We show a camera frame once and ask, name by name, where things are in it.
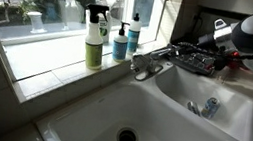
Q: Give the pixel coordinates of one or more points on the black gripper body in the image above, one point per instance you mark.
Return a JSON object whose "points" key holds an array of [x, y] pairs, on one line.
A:
{"points": [[200, 64]]}

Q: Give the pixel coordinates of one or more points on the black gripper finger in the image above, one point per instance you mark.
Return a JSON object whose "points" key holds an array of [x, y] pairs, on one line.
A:
{"points": [[178, 57], [179, 49]]}

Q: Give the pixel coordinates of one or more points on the chrome sink faucet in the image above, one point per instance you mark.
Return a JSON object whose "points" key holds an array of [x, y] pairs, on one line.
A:
{"points": [[147, 64]]}

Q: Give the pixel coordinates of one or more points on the red plastic object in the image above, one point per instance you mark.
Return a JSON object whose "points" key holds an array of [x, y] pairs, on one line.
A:
{"points": [[236, 60]]}

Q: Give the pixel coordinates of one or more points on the blue and silver drink can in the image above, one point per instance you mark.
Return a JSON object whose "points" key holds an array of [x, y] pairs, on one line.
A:
{"points": [[210, 108]]}

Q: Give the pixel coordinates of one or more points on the tall dish soap bottle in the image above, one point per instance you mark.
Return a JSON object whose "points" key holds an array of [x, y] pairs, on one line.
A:
{"points": [[133, 37]]}

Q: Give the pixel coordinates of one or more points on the pump soap bottle blue label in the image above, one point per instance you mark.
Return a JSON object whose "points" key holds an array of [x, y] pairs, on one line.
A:
{"points": [[119, 48]]}

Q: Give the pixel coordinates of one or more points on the white double basin sink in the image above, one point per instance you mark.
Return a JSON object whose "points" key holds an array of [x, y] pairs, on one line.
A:
{"points": [[166, 120]]}

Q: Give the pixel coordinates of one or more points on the white bottle with green logo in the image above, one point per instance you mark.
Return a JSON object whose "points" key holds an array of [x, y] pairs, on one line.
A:
{"points": [[106, 29]]}

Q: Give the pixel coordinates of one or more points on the spray bottle with green label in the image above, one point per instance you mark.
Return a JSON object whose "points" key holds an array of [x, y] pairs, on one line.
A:
{"points": [[94, 52]]}

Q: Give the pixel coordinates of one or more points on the round sink drain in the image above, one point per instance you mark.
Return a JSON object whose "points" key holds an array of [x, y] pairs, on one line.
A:
{"points": [[127, 137]]}

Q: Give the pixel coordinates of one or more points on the white garden pedestal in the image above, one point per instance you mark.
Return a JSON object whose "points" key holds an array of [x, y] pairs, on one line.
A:
{"points": [[36, 21]]}

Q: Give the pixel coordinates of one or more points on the white window frame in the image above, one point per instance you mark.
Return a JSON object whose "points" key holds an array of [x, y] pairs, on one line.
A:
{"points": [[13, 40]]}

